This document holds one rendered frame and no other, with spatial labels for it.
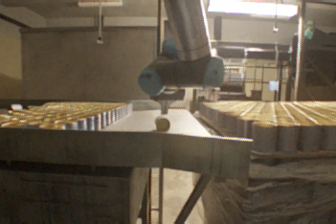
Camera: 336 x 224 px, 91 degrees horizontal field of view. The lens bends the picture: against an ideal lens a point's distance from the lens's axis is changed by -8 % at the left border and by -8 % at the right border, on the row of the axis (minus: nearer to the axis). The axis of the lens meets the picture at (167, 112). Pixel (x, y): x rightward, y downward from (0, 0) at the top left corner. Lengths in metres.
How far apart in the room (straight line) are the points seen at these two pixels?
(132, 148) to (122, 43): 2.97
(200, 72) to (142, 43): 2.90
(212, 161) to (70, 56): 3.41
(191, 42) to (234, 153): 0.26
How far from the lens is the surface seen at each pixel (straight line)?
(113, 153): 0.49
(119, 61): 3.30
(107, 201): 0.59
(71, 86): 3.61
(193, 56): 0.40
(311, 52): 5.11
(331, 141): 0.67
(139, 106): 1.69
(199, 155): 0.45
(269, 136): 0.55
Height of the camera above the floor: 1.26
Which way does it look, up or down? 6 degrees down
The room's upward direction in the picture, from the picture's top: 1 degrees clockwise
